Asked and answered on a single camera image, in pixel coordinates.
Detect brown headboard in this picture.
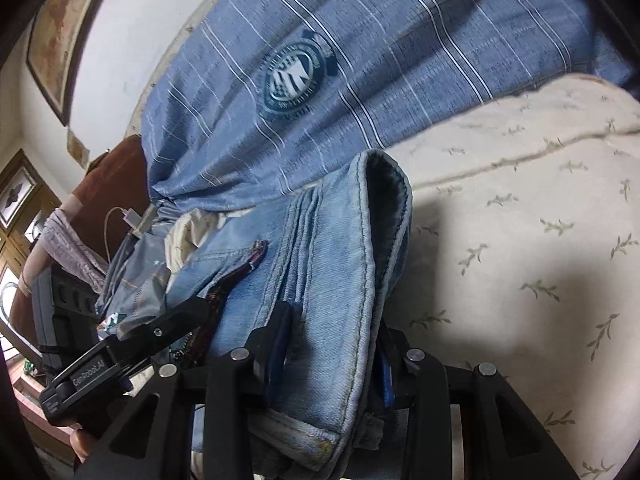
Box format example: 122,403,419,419
10,135,151,311

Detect blue plaid duvet cover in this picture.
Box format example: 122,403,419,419
140,0,636,211

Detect cream leaf-print quilt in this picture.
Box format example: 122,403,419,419
167,74,640,480

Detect white charger plug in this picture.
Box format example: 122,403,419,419
122,207,146,233

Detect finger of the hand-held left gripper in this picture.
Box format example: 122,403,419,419
112,297,213,358

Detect pink cloth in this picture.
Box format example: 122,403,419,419
42,210,108,273

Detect black case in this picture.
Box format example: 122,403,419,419
32,265,98,371

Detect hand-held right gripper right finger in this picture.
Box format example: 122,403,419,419
375,325,571,480

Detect white charger cable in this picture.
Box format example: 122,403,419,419
102,207,131,266

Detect person's left hand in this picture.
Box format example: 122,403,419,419
70,427,108,466

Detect blue denim pants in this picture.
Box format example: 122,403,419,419
95,149,413,480

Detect dark framed wall picture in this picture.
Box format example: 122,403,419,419
25,0,126,126

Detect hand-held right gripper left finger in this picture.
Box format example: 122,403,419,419
75,305,296,480

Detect wooden cabinet with glass doors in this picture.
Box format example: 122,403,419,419
0,149,61,361

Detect small paper wall sticker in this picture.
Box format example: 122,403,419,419
66,129,90,166

